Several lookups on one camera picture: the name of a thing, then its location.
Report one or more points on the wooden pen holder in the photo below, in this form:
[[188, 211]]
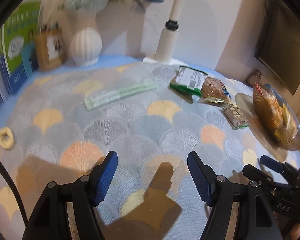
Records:
[[50, 49]]

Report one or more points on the dark picture frame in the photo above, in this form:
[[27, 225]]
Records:
[[278, 47]]

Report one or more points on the brown bar green wrapper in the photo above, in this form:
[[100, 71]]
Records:
[[235, 116]]

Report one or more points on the small blue card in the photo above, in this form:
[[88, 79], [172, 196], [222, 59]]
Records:
[[29, 58]]

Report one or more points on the round biscuits clear bag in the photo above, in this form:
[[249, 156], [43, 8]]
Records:
[[274, 107]]

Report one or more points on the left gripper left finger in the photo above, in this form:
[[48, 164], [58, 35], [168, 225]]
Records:
[[49, 219]]

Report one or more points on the small brown figurine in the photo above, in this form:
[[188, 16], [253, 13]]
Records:
[[253, 78]]

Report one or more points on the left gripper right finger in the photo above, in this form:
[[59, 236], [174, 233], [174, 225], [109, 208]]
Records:
[[255, 219]]

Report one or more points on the patterned fan-print table mat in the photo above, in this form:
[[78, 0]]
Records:
[[152, 195]]

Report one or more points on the amber glass snack bowl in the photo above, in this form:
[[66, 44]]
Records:
[[286, 135]]

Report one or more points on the gold foil snack packet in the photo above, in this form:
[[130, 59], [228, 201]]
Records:
[[217, 101]]

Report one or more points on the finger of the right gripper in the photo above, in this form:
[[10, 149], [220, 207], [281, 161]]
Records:
[[254, 174], [271, 161]]

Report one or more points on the yellow tape roll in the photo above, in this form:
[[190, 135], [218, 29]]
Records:
[[7, 140]]

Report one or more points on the green white label snack pack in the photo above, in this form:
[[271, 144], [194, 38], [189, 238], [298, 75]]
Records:
[[189, 81]]

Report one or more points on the pale green flat snack packet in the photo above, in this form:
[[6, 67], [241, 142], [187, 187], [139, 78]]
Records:
[[100, 98]]

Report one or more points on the white ribbed ceramic vase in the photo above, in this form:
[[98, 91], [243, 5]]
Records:
[[86, 42]]

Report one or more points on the white desk lamp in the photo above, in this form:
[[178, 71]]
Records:
[[168, 38]]

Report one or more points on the brown snack pack blue label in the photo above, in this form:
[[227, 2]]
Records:
[[214, 88]]

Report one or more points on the green and blue textbook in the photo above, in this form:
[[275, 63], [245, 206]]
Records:
[[18, 30]]

